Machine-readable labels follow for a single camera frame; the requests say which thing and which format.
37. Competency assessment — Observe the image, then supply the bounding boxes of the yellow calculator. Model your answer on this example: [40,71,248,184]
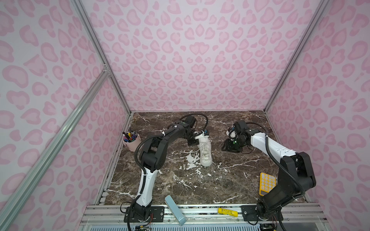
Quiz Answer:
[259,173,277,196]

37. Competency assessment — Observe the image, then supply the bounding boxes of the white knit sneaker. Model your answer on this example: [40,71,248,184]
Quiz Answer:
[196,134,212,167]

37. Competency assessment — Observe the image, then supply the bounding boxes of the coloured pens in cup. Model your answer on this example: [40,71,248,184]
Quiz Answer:
[122,130,138,142]

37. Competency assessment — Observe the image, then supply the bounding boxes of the aluminium corner frame post right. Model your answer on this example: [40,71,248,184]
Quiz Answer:
[264,0,332,114]

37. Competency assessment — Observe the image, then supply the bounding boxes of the light blue eraser block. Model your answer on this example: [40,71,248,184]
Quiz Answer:
[165,195,187,226]

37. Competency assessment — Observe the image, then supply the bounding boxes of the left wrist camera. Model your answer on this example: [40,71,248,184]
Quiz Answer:
[194,130,209,140]

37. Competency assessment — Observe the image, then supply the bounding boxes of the pink pen cup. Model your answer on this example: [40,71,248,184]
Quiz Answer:
[122,131,141,152]

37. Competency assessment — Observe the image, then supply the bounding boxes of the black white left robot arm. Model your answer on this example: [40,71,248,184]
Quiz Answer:
[125,121,204,222]

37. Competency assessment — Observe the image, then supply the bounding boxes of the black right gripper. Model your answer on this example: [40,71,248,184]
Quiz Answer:
[220,137,248,153]

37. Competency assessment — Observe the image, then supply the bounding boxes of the aluminium corner frame post left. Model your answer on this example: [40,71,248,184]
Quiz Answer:
[71,0,132,115]

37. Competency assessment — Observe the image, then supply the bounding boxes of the aluminium corner frame post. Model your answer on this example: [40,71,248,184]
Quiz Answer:
[264,0,332,114]
[71,0,132,115]

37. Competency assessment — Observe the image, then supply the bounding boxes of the yellow marker tube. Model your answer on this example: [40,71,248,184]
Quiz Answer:
[218,208,238,217]

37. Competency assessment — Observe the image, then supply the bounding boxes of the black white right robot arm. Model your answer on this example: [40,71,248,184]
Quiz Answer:
[222,130,316,219]

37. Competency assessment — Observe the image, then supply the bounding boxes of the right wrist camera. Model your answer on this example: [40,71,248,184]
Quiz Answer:
[226,120,249,140]

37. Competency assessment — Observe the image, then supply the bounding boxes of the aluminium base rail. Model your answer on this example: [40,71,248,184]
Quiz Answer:
[78,203,331,231]

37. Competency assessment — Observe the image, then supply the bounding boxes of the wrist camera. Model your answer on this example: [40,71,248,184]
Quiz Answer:
[226,120,249,140]
[194,130,209,140]

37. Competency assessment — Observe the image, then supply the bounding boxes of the diagonal aluminium frame bar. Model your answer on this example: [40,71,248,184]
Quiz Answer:
[1,70,110,231]

